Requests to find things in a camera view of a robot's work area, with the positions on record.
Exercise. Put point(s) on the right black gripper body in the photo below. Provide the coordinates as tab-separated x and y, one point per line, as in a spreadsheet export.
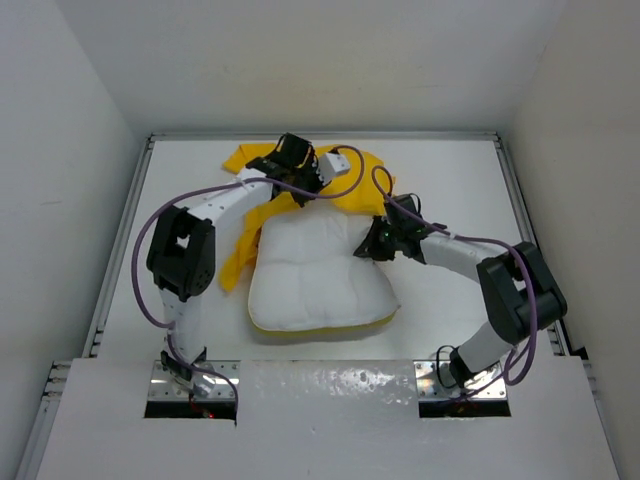
398	235

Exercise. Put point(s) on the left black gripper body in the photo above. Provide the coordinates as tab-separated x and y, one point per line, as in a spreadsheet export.
306	177

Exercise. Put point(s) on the yellow pillowcase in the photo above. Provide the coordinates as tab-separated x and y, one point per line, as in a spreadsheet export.
365	199

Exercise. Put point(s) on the white pillow yellow edge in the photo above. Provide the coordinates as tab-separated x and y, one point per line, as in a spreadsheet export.
307	278

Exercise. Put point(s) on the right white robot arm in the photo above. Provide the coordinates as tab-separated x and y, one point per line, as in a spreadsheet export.
520	294

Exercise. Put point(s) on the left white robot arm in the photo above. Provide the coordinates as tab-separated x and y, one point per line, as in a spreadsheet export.
182	254

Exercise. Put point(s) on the white front cover board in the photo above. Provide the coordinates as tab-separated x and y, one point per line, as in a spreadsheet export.
325	420

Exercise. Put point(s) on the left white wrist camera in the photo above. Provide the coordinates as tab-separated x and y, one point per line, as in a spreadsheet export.
332	165

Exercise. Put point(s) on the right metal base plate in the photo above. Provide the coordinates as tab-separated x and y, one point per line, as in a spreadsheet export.
434	383

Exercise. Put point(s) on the metal base plate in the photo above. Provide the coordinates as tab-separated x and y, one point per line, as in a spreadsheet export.
434	383
213	386

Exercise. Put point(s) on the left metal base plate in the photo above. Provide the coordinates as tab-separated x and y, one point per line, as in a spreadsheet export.
213	386

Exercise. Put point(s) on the aluminium table frame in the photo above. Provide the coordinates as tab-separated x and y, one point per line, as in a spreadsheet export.
437	307

